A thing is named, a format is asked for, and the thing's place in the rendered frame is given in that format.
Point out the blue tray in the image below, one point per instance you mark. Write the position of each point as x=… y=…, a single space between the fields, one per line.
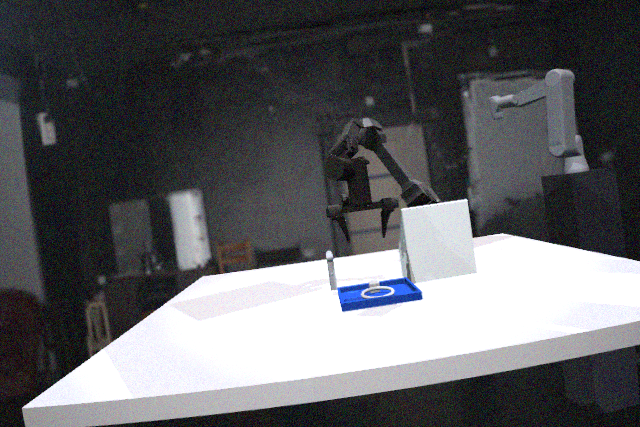
x=351 y=299

